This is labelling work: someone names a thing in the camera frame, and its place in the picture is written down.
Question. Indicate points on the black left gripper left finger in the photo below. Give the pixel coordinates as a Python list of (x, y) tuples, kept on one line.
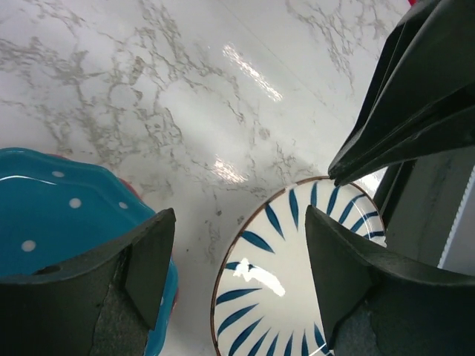
[(107, 301)]

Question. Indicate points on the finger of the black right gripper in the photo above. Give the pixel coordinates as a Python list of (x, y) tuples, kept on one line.
[(421, 98)]

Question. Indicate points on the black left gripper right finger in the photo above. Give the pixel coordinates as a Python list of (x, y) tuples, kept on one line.
[(373, 301)]

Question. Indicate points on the white plate with blue stripes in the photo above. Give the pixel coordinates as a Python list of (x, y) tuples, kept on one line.
[(264, 302)]

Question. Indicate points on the white slotted cable duct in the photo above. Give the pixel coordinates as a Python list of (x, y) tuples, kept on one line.
[(458, 253)]

